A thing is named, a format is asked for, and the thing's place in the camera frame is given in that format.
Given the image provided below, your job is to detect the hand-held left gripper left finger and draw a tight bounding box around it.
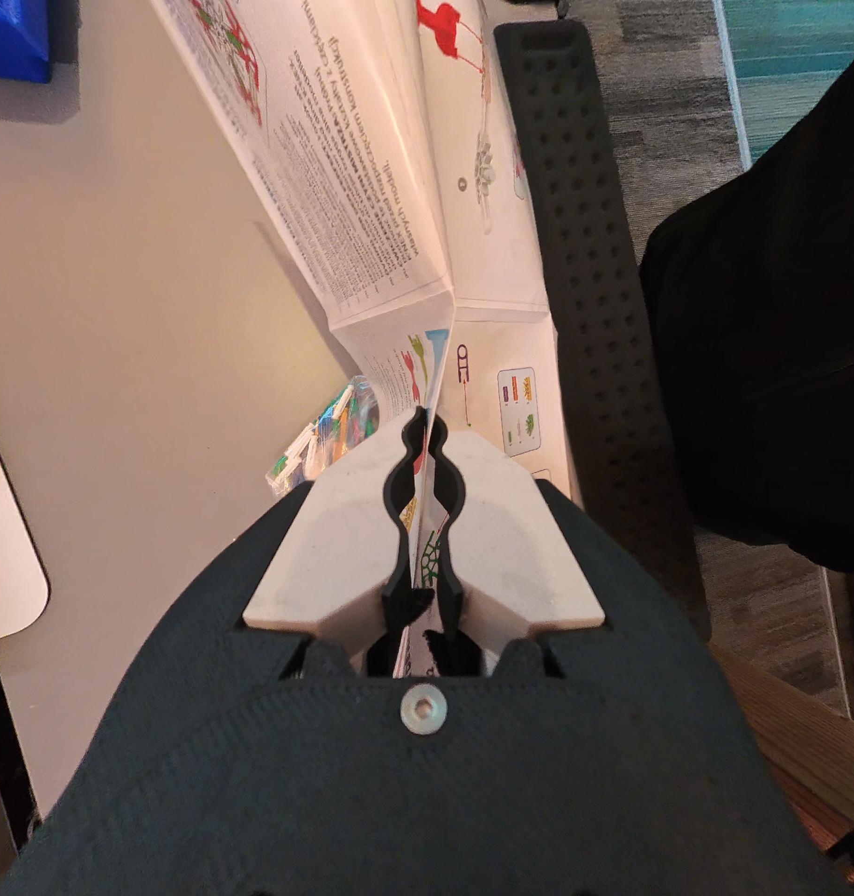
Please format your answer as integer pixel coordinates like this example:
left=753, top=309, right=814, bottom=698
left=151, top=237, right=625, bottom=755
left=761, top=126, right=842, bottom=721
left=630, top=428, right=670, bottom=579
left=243, top=408, right=428, bottom=676

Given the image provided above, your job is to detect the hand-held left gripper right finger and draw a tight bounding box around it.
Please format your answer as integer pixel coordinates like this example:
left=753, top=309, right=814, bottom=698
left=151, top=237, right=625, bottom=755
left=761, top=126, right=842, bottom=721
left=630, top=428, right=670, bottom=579
left=429, top=413, right=607, bottom=660

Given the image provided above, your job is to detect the toy instruction sheet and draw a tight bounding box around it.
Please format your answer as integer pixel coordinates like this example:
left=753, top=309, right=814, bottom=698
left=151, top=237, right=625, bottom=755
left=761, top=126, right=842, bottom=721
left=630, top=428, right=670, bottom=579
left=149, top=0, right=576, bottom=680

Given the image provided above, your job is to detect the white stand with wooden board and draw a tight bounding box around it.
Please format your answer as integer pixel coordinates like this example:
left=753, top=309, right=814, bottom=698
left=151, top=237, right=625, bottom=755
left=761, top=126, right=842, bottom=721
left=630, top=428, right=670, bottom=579
left=0, top=402, right=50, bottom=641

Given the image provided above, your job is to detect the clear bag of colourful rods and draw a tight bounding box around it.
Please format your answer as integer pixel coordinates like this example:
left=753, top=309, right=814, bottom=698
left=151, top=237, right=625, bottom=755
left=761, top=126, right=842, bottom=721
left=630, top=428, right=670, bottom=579
left=265, top=376, right=384, bottom=499

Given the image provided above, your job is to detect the black perforated mat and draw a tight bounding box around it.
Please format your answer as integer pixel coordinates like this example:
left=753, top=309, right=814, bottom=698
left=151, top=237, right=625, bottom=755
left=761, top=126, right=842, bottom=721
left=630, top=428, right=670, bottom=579
left=493, top=20, right=713, bottom=641

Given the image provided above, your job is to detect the blue plastic bin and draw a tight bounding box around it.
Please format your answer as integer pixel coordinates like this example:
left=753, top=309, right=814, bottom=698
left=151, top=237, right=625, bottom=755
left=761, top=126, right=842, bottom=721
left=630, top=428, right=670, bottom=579
left=0, top=0, right=53, bottom=85

